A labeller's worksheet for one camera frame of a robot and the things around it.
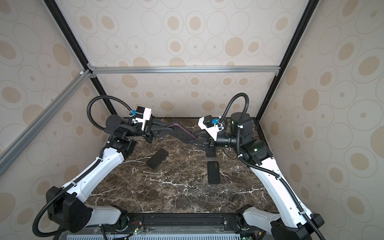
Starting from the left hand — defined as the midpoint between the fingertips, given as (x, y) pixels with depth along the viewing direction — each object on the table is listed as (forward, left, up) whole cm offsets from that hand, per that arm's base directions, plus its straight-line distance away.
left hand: (173, 132), depth 54 cm
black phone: (+13, +17, -44) cm, 49 cm away
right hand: (+1, -7, -4) cm, 9 cm away
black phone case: (+4, -19, -45) cm, 49 cm away
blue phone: (+17, -18, -44) cm, 50 cm away
